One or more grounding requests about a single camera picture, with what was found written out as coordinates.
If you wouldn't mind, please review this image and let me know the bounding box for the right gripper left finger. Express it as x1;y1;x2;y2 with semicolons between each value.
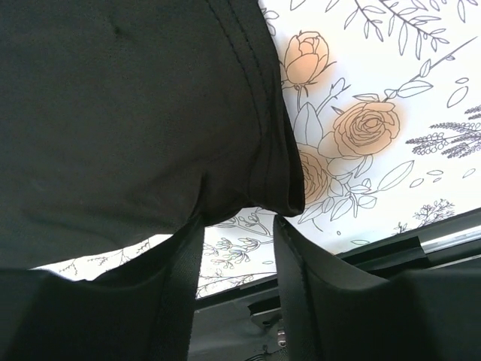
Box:
1;218;204;360

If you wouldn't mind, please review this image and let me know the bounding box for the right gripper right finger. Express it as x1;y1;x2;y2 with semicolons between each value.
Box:
274;216;480;360

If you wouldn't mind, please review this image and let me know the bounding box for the black t shirt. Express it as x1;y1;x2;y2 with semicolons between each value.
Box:
1;1;305;268

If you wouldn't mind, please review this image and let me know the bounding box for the floral table cloth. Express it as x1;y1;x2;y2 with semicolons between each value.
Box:
36;1;480;297

